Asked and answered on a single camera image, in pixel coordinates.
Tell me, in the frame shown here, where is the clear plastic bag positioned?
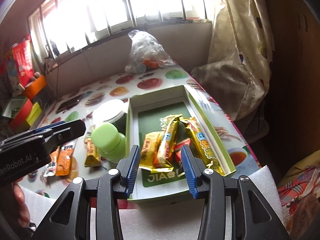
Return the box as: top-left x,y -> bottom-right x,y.
125,30 -> 176,74

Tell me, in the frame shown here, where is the green cardboard box tray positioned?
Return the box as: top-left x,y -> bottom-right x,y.
126,85 -> 236,202

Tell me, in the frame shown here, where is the person's left hand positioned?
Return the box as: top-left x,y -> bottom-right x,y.
1,182 -> 30,228

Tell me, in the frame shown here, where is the fruit print tablecloth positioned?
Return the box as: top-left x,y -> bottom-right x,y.
21,67 -> 259,199

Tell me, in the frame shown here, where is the yellow-green box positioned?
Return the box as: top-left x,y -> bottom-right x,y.
16,102 -> 43,133

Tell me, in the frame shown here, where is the white foam sheet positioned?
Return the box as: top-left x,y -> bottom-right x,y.
20,166 -> 283,239

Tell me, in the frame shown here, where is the red woven box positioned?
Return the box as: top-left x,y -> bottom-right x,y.
1,96 -> 33,130

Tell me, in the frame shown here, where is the cream patterned curtain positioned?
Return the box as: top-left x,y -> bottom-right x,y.
191,0 -> 274,120

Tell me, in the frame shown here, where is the red paper bag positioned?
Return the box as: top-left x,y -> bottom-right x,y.
12,34 -> 34,87

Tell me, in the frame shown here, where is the small red candy packet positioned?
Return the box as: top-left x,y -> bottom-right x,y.
174,138 -> 191,165

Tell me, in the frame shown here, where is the long gold snack bar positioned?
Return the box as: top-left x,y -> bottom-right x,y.
180,117 -> 225,176

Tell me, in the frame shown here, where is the yellow peanut crisp packet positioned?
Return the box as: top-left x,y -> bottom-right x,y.
84,134 -> 100,167

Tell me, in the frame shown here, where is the black smartphone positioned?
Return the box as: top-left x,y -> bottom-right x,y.
55,94 -> 84,114

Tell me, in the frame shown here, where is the green cosmetic jar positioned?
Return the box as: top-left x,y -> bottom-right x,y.
91,122 -> 126,163

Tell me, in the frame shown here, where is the orange konjac snack pouch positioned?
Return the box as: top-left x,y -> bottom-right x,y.
55,140 -> 76,176

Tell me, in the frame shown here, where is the orange storage box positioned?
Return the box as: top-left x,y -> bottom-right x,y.
21,75 -> 47,100

